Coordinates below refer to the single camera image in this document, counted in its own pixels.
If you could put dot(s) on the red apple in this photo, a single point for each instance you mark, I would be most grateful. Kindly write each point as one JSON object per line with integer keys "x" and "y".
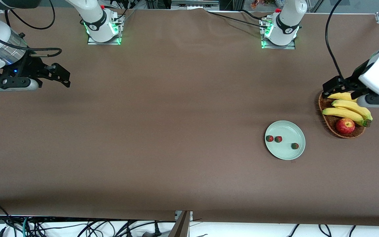
{"x": 345, "y": 126}

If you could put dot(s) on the pale green round plate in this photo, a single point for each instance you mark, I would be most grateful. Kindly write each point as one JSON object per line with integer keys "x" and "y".
{"x": 285, "y": 151}

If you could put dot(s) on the black power plug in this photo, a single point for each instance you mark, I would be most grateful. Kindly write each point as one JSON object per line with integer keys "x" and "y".
{"x": 157, "y": 232}

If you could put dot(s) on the grey background device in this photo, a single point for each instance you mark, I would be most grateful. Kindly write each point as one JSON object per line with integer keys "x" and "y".
{"x": 192, "y": 4}

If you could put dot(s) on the yellow banana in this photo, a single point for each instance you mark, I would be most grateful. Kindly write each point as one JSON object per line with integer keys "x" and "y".
{"x": 350, "y": 105}
{"x": 341, "y": 96}
{"x": 341, "y": 113}

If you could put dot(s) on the small red strawberry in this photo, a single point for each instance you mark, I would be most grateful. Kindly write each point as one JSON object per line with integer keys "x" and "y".
{"x": 278, "y": 139}
{"x": 269, "y": 138}
{"x": 294, "y": 145}

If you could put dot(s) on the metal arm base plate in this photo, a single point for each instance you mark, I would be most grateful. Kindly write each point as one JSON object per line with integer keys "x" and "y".
{"x": 278, "y": 47}
{"x": 104, "y": 42}

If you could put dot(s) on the brown wooden post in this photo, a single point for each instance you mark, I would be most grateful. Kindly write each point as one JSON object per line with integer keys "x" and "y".
{"x": 181, "y": 227}

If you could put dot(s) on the brown woven wicker basket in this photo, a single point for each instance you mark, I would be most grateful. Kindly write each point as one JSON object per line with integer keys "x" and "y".
{"x": 331, "y": 126}

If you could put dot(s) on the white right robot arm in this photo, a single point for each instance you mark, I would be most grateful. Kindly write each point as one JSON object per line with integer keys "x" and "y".
{"x": 94, "y": 19}

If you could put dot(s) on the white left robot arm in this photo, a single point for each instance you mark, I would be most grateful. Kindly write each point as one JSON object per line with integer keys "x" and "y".
{"x": 288, "y": 19}

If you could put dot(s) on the orange patterned background object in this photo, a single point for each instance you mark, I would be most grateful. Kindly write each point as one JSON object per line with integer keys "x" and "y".
{"x": 258, "y": 3}

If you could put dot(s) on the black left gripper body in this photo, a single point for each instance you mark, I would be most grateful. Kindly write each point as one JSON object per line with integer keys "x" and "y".
{"x": 353, "y": 81}

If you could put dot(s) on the brown table cloth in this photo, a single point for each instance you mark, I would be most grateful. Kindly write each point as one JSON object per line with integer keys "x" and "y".
{"x": 176, "y": 98}

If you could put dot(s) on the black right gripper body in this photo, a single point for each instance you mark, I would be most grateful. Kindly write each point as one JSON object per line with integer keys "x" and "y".
{"x": 30, "y": 66}

